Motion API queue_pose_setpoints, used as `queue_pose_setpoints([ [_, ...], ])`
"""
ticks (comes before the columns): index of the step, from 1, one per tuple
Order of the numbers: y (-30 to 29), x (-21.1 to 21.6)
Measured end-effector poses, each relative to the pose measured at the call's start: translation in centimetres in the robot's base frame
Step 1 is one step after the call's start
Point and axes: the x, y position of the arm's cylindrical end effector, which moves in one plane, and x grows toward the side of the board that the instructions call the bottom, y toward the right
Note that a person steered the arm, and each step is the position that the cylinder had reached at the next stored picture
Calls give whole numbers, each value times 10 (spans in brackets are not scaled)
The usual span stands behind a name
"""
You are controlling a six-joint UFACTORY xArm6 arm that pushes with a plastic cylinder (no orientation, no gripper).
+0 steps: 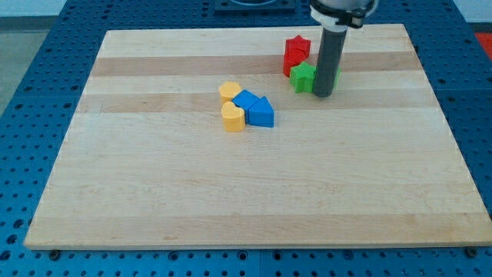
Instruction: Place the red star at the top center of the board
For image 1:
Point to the yellow heart block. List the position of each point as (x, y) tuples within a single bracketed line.
[(233, 117)]

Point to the yellow hexagon block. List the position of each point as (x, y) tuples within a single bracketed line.
[(228, 91)]

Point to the green block behind rod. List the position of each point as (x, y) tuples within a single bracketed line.
[(337, 77)]

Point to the blue triangle block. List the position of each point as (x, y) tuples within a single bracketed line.
[(261, 113)]

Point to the green star block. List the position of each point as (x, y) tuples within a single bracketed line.
[(302, 77)]

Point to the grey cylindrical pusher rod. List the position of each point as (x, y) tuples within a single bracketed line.
[(329, 56)]

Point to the blue cube block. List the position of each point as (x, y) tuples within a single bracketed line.
[(245, 100)]

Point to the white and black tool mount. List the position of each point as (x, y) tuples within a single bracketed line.
[(339, 15)]

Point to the red star block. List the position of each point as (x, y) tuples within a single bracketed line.
[(298, 44)]

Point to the wooden board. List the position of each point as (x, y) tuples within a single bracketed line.
[(147, 164)]

